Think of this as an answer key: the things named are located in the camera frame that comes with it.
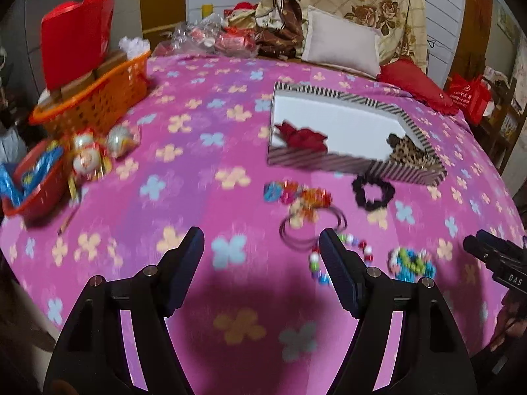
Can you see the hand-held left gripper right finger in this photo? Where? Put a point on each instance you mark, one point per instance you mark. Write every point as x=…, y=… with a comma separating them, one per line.
x=337, y=267

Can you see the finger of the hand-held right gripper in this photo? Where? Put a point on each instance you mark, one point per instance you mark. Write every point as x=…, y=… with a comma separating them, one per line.
x=500, y=240
x=477, y=246

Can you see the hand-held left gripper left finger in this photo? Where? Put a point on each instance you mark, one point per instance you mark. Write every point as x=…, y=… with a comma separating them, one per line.
x=185, y=263

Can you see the black scrunchie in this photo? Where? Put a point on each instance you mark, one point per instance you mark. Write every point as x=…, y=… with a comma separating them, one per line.
x=372, y=193

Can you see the leopard print scrunchie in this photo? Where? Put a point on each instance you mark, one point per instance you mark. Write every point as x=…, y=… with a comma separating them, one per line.
x=411, y=153

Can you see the red fabric hair flower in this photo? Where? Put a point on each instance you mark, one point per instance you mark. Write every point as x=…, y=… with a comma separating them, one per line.
x=304, y=136

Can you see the striped jewelry box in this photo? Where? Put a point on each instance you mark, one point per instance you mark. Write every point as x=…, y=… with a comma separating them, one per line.
x=337, y=119

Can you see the person's right hand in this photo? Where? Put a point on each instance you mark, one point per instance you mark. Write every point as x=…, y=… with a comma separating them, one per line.
x=506, y=329

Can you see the wooden shelf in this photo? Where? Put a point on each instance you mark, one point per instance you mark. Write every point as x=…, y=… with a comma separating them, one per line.
x=504, y=119

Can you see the shiny round ornament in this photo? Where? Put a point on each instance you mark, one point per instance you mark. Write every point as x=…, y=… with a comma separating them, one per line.
x=120, y=140

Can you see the wrapped round ornaments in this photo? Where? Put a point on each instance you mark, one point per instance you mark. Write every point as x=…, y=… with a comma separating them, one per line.
x=86, y=156

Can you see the red shopping bag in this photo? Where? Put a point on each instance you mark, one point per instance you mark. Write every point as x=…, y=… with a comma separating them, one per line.
x=469, y=94

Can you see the pink floral blanket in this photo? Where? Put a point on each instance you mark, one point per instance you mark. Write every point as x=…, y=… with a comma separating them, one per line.
x=206, y=111

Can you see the red plastic tray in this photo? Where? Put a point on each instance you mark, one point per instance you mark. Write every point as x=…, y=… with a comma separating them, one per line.
x=41, y=191

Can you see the red pillow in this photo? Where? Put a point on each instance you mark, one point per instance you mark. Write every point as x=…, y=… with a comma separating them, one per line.
x=420, y=84

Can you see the blue snack packets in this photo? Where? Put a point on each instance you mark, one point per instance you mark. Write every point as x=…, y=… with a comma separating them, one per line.
x=24, y=177

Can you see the orange plastic basket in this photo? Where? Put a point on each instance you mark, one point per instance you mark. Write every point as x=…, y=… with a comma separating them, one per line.
x=107, y=90

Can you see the grey pillow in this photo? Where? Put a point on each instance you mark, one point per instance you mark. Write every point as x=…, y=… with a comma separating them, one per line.
x=341, y=45

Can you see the white crumpled paper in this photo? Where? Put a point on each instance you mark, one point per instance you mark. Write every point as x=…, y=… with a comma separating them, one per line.
x=134, y=45

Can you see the clear plastic bag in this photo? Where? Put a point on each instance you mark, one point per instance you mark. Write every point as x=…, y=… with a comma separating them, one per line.
x=197, y=37

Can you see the brown floral quilt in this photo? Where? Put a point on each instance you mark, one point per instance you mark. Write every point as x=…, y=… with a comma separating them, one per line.
x=282, y=28

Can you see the red gift bag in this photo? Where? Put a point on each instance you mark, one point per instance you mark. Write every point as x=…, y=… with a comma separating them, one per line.
x=74, y=41

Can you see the red plush toy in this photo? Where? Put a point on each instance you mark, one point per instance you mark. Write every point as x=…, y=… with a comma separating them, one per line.
x=241, y=12

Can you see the cream floral quilt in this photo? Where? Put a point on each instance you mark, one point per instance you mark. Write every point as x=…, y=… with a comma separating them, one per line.
x=383, y=4

